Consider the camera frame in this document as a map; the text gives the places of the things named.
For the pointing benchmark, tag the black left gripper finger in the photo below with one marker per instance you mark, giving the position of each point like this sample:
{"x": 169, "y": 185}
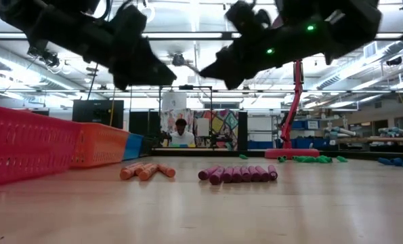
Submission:
{"x": 126, "y": 79}
{"x": 157, "y": 74}

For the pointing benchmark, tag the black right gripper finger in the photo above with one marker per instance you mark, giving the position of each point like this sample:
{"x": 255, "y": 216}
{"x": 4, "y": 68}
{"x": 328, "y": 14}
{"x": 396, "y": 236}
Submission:
{"x": 221, "y": 66}
{"x": 238, "y": 77}

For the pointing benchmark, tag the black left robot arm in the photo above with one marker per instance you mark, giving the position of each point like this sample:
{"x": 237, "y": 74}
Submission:
{"x": 52, "y": 27}

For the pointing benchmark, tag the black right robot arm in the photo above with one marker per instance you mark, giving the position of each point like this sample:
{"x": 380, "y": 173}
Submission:
{"x": 323, "y": 27}

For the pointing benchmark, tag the white hanging banner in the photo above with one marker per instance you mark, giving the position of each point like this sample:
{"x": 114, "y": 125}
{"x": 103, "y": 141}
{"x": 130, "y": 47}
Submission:
{"x": 174, "y": 101}

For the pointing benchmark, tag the black monitor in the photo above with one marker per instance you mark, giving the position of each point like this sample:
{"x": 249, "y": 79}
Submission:
{"x": 98, "y": 113}

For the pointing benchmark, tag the colourful patterned board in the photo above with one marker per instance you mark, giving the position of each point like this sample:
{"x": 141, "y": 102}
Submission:
{"x": 221, "y": 125}

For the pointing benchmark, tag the black column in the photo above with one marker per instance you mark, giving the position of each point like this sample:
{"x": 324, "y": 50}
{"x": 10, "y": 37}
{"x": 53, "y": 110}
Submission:
{"x": 242, "y": 130}

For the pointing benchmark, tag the white paper sheet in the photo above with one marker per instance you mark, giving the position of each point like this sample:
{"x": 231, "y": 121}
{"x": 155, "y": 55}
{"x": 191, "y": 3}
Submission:
{"x": 202, "y": 127}

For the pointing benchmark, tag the red desk lamp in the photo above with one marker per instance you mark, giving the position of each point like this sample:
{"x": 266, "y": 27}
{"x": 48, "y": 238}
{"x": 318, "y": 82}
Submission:
{"x": 291, "y": 118}

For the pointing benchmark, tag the blue plastic basket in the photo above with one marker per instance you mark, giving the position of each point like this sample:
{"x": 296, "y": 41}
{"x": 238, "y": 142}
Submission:
{"x": 133, "y": 146}

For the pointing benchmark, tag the person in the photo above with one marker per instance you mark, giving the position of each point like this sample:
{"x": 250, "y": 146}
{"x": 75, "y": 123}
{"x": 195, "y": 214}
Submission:
{"x": 182, "y": 137}

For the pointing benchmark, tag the black plastic basket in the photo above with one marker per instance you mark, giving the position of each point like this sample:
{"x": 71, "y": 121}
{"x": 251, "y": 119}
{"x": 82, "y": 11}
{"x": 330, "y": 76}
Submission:
{"x": 147, "y": 145}

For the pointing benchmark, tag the orange plastic basket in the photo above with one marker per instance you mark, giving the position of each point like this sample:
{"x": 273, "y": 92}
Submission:
{"x": 99, "y": 145}

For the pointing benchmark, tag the blue storage bin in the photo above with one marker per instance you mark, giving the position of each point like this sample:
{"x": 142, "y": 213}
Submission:
{"x": 309, "y": 143}
{"x": 304, "y": 124}

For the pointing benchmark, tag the small green cap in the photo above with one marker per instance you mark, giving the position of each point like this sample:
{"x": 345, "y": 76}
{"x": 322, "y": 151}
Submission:
{"x": 282, "y": 159}
{"x": 243, "y": 157}
{"x": 342, "y": 159}
{"x": 310, "y": 159}
{"x": 324, "y": 159}
{"x": 299, "y": 159}

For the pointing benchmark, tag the white ceiling vent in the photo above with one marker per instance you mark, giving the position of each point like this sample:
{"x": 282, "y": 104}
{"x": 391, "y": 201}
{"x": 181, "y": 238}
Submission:
{"x": 370, "y": 49}

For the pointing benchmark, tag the red plastic basket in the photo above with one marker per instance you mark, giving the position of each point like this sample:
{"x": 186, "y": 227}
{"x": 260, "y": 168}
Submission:
{"x": 18, "y": 145}

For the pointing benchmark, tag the small blue cap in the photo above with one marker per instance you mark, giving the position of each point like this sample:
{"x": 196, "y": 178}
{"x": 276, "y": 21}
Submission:
{"x": 385, "y": 161}
{"x": 397, "y": 162}

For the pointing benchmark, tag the black ceiling camera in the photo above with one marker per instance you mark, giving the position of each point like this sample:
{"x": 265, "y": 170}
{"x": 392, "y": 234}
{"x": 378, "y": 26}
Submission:
{"x": 43, "y": 57}
{"x": 178, "y": 60}

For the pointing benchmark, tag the black metal rack frame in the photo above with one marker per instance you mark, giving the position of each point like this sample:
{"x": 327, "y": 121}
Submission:
{"x": 186, "y": 87}

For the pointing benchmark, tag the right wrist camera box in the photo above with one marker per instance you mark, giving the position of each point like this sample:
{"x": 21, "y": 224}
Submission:
{"x": 245, "y": 17}

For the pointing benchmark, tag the black aluminium table frame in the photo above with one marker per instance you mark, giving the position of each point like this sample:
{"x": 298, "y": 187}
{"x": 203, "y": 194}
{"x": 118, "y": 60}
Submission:
{"x": 204, "y": 152}

